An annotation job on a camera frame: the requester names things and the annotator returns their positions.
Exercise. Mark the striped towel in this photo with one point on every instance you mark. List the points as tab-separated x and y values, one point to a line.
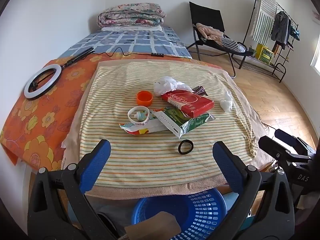
140	155

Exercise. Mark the orange floral blanket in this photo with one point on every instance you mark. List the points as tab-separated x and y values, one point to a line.
50	120

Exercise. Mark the striped garment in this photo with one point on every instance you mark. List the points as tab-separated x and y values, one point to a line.
233	45

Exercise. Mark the black clothes rack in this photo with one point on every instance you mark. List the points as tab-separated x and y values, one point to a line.
280	63

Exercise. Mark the brown cardboard piece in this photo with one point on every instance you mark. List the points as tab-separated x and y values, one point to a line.
152	226

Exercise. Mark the black folding chair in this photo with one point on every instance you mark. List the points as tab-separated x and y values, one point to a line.
205	15

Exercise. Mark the light blue juice carton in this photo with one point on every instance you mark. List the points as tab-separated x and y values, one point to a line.
139	116

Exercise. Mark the orange bottle cap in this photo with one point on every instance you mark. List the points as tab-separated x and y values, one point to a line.
144	98

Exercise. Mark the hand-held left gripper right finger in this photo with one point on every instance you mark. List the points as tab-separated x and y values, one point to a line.
226	160

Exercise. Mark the brown chocolate bar wrapper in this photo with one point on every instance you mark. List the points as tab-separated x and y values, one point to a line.
200	90

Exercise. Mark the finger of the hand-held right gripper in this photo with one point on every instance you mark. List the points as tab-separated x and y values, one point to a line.
290	140
275	147

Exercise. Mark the beige garment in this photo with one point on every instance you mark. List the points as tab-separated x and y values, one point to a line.
208	31

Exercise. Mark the white tissue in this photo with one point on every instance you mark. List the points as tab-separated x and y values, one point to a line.
227	102

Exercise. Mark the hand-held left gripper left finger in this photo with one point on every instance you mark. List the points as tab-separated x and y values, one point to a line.
100	160

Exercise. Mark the dark hanging jacket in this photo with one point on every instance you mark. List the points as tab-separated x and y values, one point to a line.
281	28

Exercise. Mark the blue plaid bed sheet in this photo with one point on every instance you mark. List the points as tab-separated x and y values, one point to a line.
140	42

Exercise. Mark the white plastic bag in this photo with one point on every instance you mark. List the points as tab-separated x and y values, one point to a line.
165	85

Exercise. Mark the green carton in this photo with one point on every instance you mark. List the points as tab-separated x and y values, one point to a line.
197	123

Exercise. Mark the folded floral quilt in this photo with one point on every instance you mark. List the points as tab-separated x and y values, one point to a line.
130	15

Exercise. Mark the red box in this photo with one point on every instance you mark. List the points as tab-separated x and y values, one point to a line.
187	102

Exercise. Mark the yellow crate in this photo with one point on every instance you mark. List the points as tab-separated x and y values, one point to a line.
264	53

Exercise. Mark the beige towel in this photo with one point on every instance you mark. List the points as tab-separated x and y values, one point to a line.
155	192

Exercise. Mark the striped hanging cloth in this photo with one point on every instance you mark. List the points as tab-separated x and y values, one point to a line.
263	17

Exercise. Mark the blue plastic basket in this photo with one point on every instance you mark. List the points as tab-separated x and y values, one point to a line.
200	212

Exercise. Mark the colourful patterned wrapper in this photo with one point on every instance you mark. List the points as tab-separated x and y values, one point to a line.
135	129

